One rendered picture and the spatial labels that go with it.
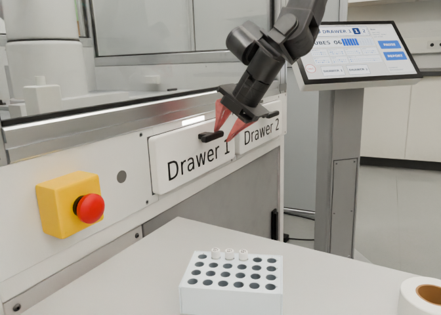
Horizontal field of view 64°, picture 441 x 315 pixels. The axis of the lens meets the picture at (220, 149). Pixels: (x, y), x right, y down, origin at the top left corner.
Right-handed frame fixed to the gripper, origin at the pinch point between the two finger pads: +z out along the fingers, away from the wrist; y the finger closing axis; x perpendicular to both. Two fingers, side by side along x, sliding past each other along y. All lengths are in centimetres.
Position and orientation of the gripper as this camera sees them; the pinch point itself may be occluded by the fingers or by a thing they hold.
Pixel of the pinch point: (223, 133)
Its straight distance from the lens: 76.1
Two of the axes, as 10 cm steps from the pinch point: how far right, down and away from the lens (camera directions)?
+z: -4.7, 7.4, 4.9
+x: -5.1, 2.3, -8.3
